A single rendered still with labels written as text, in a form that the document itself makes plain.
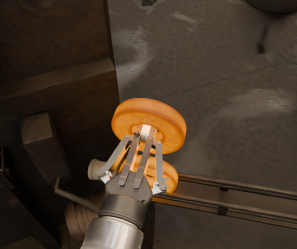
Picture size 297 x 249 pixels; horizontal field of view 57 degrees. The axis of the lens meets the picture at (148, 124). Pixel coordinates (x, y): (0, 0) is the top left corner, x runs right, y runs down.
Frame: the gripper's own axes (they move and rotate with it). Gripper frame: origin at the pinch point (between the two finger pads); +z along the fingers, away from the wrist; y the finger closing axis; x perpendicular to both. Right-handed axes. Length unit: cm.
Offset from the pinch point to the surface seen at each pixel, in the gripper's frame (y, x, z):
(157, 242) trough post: 3, -92, -2
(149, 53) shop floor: -34, -100, 138
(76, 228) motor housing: -19.7, -40.6, -14.5
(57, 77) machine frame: -28.3, -6.4, 13.8
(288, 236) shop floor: 64, -94, 16
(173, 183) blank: 7.0, -19.9, -2.5
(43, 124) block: -29.3, -13.0, 2.7
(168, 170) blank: 5.1, -16.6, -1.1
